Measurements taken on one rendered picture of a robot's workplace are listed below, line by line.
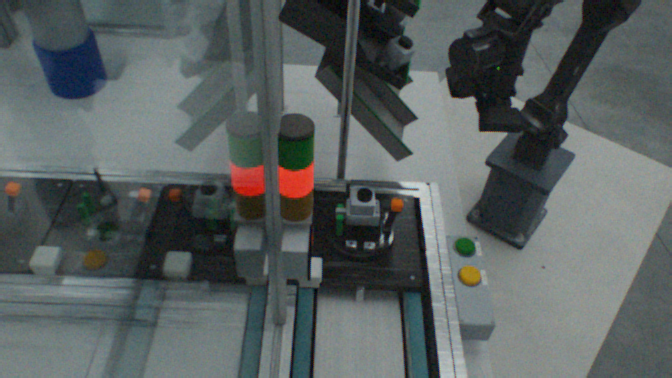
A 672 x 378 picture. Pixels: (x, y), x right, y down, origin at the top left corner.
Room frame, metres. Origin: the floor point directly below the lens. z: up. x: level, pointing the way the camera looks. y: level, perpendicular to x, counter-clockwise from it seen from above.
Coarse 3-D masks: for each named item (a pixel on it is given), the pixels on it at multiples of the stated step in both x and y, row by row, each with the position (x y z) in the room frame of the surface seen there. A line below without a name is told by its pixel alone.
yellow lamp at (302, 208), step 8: (280, 192) 0.50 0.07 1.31; (312, 192) 0.51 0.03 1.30; (280, 200) 0.50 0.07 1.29; (288, 200) 0.50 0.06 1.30; (296, 200) 0.50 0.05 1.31; (304, 200) 0.50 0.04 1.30; (312, 200) 0.52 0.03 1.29; (280, 208) 0.50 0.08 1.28; (288, 208) 0.50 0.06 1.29; (296, 208) 0.50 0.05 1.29; (304, 208) 0.50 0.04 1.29; (312, 208) 0.52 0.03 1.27; (288, 216) 0.50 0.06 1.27; (296, 216) 0.50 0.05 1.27; (304, 216) 0.50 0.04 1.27
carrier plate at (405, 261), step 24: (336, 192) 0.83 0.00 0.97; (408, 216) 0.77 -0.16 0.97; (408, 240) 0.71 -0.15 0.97; (336, 264) 0.64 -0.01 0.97; (360, 264) 0.64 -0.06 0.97; (384, 264) 0.64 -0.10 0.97; (408, 264) 0.65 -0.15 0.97; (336, 288) 0.59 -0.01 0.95; (384, 288) 0.60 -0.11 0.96; (408, 288) 0.60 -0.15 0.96
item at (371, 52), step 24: (288, 0) 0.95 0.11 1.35; (312, 0) 0.94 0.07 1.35; (336, 0) 1.07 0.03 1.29; (360, 0) 1.06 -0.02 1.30; (288, 24) 0.95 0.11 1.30; (312, 24) 0.94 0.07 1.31; (336, 24) 0.94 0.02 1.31; (360, 24) 1.06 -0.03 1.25; (336, 48) 0.94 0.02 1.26; (360, 48) 0.93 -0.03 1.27; (384, 72) 0.92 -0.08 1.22; (408, 72) 0.95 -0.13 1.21
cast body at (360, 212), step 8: (352, 192) 0.72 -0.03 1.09; (360, 192) 0.72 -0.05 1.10; (368, 192) 0.72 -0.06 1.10; (352, 200) 0.70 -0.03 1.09; (360, 200) 0.70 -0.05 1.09; (368, 200) 0.70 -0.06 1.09; (376, 200) 0.73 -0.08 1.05; (344, 208) 0.72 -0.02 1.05; (352, 208) 0.69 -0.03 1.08; (360, 208) 0.69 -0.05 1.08; (368, 208) 0.69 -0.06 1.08; (376, 208) 0.71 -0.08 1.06; (336, 216) 0.71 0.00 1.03; (344, 216) 0.71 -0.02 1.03; (352, 216) 0.69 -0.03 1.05; (360, 216) 0.69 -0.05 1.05; (368, 216) 0.69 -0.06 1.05; (376, 216) 0.69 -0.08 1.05; (352, 224) 0.69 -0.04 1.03; (360, 224) 0.69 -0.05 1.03; (368, 224) 0.69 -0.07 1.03; (376, 224) 0.69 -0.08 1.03
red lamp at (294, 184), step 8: (280, 168) 0.50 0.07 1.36; (312, 168) 0.51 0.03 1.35; (280, 176) 0.50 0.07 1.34; (288, 176) 0.50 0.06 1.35; (296, 176) 0.50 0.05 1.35; (304, 176) 0.50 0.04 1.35; (312, 176) 0.51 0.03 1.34; (280, 184) 0.50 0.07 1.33; (288, 184) 0.50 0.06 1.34; (296, 184) 0.50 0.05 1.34; (304, 184) 0.50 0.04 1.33; (312, 184) 0.51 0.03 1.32; (288, 192) 0.50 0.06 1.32; (296, 192) 0.50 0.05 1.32; (304, 192) 0.50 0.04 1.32
